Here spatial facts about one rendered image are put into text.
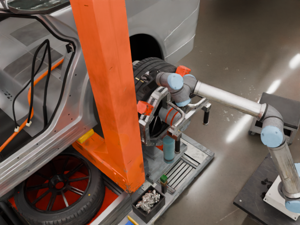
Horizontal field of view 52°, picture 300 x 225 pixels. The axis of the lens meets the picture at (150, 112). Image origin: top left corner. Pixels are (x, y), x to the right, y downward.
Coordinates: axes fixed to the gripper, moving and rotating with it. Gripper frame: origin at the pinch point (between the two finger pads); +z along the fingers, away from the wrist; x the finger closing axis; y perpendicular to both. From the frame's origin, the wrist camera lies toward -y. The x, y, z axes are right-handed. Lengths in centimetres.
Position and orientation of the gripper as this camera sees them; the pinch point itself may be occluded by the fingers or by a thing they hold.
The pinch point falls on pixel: (142, 78)
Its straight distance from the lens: 208.4
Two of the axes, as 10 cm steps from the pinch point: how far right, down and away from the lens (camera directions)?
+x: -5.6, -6.6, -5.1
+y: 6.3, -7.3, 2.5
